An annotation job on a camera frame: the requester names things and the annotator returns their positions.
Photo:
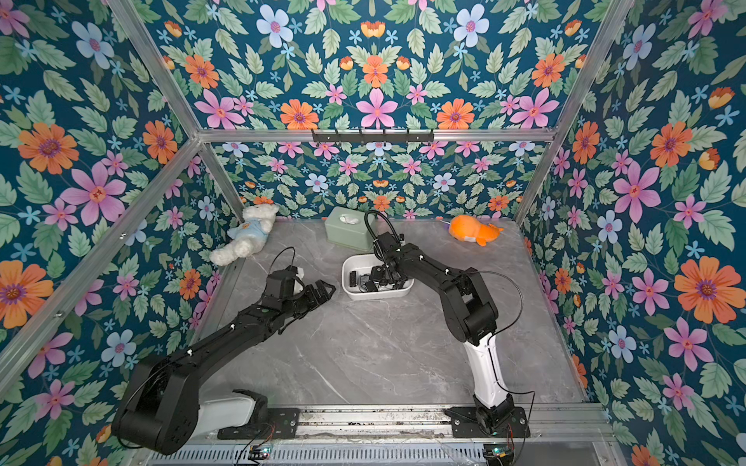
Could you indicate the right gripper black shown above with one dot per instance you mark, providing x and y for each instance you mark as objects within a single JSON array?
[{"x": 382, "y": 272}]

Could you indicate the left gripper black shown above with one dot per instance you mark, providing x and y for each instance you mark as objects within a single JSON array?
[{"x": 316, "y": 300}]

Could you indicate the white storage box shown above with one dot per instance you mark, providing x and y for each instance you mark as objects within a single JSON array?
[{"x": 386, "y": 289}]

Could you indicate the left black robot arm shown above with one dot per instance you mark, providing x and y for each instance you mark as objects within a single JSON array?
[{"x": 160, "y": 408}]

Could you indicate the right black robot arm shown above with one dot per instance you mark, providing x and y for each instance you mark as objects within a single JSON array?
[{"x": 471, "y": 316}]

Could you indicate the green tissue box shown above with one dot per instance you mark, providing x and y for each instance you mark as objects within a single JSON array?
[{"x": 346, "y": 228}]

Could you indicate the orange plush toy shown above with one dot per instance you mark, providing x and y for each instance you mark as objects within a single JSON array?
[{"x": 468, "y": 229}]

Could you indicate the white teddy bear plush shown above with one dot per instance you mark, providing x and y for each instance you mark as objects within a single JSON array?
[{"x": 249, "y": 237}]

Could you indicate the white perforated vent strip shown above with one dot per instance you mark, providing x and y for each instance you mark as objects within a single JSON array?
[{"x": 328, "y": 454}]

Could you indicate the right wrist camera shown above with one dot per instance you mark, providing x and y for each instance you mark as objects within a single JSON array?
[{"x": 389, "y": 241}]

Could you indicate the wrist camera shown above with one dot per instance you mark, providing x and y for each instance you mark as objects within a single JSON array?
[
  {"x": 389, "y": 241},
  {"x": 281, "y": 286}
]

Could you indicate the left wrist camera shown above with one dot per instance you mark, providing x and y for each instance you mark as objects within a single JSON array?
[{"x": 281, "y": 286}]

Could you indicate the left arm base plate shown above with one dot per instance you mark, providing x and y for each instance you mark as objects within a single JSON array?
[{"x": 282, "y": 423}]

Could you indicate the black hook rail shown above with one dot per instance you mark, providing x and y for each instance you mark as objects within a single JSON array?
[{"x": 362, "y": 137}]

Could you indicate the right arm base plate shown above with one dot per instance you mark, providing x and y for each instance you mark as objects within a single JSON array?
[{"x": 464, "y": 424}]

